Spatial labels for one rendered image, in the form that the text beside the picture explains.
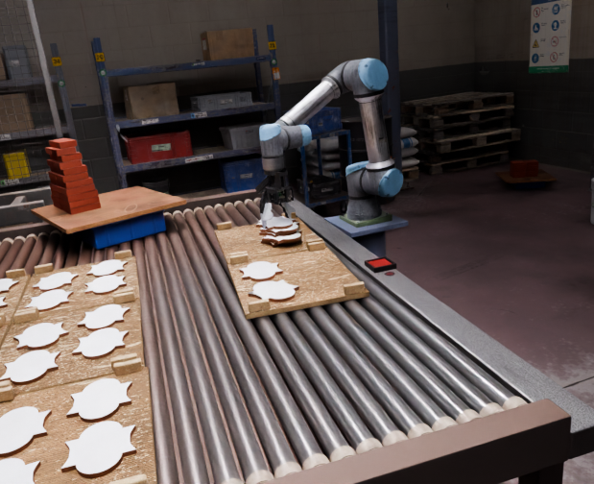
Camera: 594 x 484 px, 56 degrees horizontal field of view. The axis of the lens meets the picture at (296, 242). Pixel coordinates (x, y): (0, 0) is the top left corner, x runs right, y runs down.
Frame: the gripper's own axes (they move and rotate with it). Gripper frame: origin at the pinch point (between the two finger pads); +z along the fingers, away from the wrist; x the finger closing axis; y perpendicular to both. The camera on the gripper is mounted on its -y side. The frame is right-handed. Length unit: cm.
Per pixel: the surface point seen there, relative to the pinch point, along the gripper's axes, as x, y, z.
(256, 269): -24.5, 20.1, 5.5
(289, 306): -34, 47, 7
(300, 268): -13.5, 28.6, 6.6
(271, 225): -3.9, 2.1, -0.5
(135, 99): 136, -399, -29
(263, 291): -33.7, 35.8, 5.5
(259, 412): -66, 77, 8
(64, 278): -69, -26, 6
